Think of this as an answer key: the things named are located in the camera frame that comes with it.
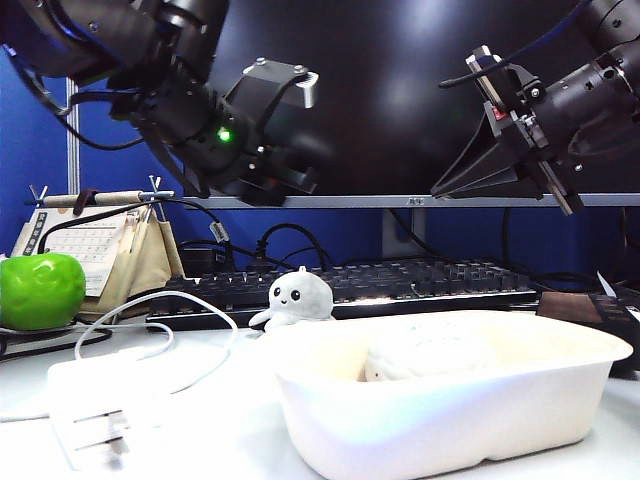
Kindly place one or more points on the black mechanical keyboard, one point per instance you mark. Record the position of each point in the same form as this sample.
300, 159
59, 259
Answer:
450, 280

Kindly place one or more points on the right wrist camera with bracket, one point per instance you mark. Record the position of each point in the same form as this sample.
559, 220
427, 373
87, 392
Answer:
492, 90

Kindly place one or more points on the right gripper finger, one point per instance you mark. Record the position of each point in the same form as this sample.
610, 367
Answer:
500, 187
485, 155

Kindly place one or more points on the white power adapter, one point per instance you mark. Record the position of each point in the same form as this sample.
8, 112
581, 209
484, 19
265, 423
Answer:
95, 395

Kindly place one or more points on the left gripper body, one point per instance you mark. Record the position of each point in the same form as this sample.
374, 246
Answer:
235, 150

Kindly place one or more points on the white paper slip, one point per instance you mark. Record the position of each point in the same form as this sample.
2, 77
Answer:
605, 285

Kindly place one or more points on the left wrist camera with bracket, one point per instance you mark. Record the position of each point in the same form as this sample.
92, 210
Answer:
265, 90

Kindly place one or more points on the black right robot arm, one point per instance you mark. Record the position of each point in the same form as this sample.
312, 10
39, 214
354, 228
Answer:
620, 25

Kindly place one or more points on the large black computer monitor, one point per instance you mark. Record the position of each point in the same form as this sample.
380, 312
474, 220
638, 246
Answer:
390, 75

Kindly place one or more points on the beige canvas desk calendar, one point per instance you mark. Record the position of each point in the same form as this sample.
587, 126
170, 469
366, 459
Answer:
145, 260

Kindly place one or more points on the reversible white black octopus plush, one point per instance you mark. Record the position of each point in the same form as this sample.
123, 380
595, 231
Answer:
300, 295

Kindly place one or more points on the silver partition frame post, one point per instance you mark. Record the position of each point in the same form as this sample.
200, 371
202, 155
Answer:
73, 165

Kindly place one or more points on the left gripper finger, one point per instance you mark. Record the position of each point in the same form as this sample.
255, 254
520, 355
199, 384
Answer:
303, 180
262, 194

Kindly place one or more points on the small black power brick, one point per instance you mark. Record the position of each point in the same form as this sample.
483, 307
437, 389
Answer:
200, 255

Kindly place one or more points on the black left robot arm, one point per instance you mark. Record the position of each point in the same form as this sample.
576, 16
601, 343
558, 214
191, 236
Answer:
125, 40

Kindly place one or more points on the white rectangular plastic tray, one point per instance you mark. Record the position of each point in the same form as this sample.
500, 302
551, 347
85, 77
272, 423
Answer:
450, 425

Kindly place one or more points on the wood and black desk device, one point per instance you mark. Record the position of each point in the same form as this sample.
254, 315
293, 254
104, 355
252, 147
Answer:
565, 306

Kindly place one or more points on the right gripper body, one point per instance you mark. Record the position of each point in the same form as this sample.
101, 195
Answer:
585, 115

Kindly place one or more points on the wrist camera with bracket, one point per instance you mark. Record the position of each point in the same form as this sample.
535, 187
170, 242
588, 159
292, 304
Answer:
265, 90
492, 90

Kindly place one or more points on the silver monitor stand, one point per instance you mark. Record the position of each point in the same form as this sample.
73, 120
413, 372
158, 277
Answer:
402, 245

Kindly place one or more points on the green apple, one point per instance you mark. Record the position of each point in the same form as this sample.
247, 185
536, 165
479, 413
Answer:
40, 292

